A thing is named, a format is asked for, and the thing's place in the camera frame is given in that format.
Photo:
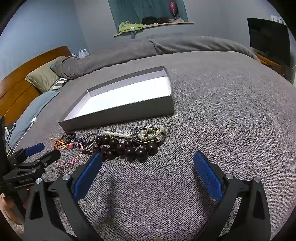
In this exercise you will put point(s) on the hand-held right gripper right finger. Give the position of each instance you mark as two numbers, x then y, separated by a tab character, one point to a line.
208	176

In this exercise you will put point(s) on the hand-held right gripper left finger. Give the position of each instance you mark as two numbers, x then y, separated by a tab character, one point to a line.
89	176

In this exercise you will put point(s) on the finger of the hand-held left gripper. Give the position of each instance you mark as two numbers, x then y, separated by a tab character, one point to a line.
52	156
34	148

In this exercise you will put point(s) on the gold and red ornament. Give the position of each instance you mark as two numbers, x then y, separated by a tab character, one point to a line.
60	143

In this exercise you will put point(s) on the round pearl hair clip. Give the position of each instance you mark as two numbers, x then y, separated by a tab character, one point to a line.
149	136

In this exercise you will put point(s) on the grey cardboard box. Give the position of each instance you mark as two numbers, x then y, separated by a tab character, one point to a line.
129	90

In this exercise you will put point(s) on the person's left hand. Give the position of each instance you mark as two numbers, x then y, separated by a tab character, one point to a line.
10	208

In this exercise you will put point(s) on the blue-grey pillow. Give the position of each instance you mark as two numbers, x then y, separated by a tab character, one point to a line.
30	109

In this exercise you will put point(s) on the straight pearl hair clip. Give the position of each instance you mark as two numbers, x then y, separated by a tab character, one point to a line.
115	134

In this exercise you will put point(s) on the wooden headboard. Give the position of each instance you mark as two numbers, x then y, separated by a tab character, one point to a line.
13	92

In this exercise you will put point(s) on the striped pillow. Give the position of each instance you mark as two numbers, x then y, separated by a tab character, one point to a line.
57	83

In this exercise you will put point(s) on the grey knit bed cover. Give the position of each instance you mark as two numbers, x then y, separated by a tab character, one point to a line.
208	104

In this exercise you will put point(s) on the olive pillow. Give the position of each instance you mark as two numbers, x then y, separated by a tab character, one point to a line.
44	74

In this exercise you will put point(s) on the white plastic bag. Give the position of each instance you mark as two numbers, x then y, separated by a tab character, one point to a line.
83	53

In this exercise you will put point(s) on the wooden television stand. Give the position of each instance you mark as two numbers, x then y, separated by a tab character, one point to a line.
270	61

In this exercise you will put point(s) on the grey rolled duvet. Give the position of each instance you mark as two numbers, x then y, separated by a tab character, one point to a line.
138	53

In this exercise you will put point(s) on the white shelf clip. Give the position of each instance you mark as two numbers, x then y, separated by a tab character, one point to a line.
132	31

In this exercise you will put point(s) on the black television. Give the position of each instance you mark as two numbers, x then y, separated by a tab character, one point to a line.
268	39

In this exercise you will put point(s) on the green cloth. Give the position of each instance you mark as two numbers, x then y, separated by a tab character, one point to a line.
129	26

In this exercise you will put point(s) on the pink cloth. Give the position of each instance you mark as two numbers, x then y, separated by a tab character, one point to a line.
178	20

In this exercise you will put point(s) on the wooden window shelf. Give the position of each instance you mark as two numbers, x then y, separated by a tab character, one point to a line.
157	26

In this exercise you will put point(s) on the black cloth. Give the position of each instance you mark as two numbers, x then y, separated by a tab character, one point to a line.
149	20

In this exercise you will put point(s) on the teal curtain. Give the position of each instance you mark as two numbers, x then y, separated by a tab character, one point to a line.
138	9

